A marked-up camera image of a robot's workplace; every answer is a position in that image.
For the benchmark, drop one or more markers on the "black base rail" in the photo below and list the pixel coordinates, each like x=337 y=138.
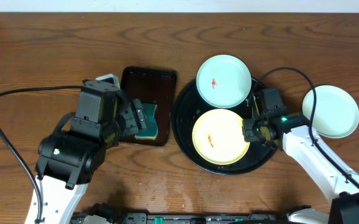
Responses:
x=102 y=213

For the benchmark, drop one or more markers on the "light blue plate ketchup stain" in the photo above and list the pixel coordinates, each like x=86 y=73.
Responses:
x=223 y=81

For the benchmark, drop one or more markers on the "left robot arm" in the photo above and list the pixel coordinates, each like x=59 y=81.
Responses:
x=77 y=146

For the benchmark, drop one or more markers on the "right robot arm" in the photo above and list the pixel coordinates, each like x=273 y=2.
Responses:
x=337 y=181

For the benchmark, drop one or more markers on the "black round tray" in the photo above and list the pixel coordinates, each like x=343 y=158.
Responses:
x=188 y=107

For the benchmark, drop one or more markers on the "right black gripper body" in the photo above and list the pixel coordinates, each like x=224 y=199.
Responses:
x=253 y=130

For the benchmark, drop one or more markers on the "yellow plate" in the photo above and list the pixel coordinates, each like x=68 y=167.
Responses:
x=218 y=138

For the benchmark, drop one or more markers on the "green yellow sponge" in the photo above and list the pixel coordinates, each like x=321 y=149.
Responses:
x=151 y=131

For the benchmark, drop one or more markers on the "black rectangular water tray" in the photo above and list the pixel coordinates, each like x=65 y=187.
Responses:
x=151 y=86

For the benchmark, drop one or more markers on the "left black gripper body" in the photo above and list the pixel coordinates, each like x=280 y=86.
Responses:
x=139 y=115

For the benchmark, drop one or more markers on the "light blue front plate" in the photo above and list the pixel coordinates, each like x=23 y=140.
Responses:
x=336 y=112

